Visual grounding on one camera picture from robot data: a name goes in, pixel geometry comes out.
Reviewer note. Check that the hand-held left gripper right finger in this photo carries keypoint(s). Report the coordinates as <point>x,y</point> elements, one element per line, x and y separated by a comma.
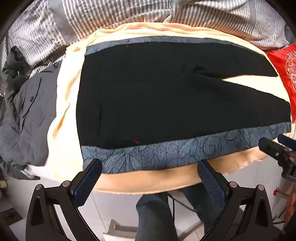
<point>214,185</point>

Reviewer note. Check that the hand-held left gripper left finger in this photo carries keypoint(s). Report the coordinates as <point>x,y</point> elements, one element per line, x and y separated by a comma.
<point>89,183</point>

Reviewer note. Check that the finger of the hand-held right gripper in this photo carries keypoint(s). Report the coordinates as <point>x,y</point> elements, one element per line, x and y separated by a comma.
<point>286,140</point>
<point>270,148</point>

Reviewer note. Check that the black pants with blue sides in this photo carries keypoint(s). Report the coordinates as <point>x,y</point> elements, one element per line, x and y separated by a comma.
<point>161,97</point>

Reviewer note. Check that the person's leg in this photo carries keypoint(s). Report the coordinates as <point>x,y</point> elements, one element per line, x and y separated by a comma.
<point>194,199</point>
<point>155,220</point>

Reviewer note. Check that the peach blanket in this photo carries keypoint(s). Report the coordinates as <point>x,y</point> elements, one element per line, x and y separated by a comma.
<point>67,139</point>

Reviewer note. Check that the red embroidered cushion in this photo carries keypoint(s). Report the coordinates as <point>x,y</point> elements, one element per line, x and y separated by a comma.
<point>285,69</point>

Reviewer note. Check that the grey button shirt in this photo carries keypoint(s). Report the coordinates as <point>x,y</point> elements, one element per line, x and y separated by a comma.
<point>27,120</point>

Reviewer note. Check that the dark grey garment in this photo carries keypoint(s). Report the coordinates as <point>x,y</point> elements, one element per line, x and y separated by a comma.
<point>16,62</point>

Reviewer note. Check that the grey striped duvet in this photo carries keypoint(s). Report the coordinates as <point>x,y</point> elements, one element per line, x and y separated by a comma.
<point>115,18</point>

